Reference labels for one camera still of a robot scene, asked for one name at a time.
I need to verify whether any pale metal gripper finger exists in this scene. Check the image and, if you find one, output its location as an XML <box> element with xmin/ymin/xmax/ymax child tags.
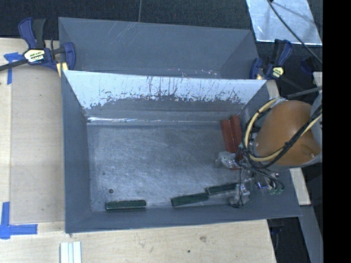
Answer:
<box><xmin>228</xmin><ymin>184</ymin><xmax>251</xmax><ymax>207</ymax></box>
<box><xmin>214</xmin><ymin>151</ymin><xmax>240</xmax><ymax>170</ymax></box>

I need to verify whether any dark green flat block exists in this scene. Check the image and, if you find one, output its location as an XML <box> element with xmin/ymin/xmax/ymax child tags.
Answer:
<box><xmin>206</xmin><ymin>182</ymin><xmax>239</xmax><ymax>196</ymax></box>
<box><xmin>105</xmin><ymin>199</ymin><xmax>147</xmax><ymax>211</ymax></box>
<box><xmin>170</xmin><ymin>192</ymin><xmax>210</xmax><ymax>208</ymax></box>

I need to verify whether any red-brown flat block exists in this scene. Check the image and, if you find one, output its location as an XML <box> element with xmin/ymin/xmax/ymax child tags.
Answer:
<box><xmin>229</xmin><ymin>115</ymin><xmax>244</xmax><ymax>163</ymax></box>
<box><xmin>220</xmin><ymin>119</ymin><xmax>237</xmax><ymax>154</ymax></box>

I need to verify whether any grey metal bin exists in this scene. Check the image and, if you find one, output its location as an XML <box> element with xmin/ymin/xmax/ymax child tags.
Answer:
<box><xmin>58</xmin><ymin>16</ymin><xmax>303</xmax><ymax>234</ymax></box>

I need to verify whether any pale wood board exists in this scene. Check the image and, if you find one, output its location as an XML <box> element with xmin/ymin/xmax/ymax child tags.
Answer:
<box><xmin>9</xmin><ymin>66</ymin><xmax>66</xmax><ymax>226</ymax></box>

